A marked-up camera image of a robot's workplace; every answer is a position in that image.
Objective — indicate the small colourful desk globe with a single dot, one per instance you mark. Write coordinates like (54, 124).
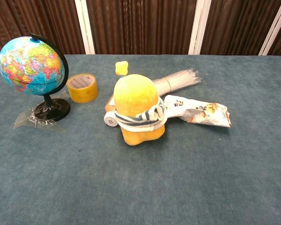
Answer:
(29, 65)

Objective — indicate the yellow plush toy striped scarf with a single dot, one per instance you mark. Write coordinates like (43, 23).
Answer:
(135, 93)

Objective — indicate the orange box white top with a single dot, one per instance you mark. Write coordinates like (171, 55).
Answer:
(109, 104)

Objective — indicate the bundle of clear wrapped straws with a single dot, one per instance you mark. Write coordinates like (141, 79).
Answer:
(178, 79)

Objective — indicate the white snack bag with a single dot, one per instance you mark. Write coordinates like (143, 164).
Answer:
(196, 110)

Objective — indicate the yellowish packing tape roll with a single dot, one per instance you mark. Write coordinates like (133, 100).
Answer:
(83, 92)

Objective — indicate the blue felt table cover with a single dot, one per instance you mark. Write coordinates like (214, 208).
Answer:
(140, 178)

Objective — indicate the white divider frame post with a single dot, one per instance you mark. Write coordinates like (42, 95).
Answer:
(275, 28)
(199, 25)
(84, 25)

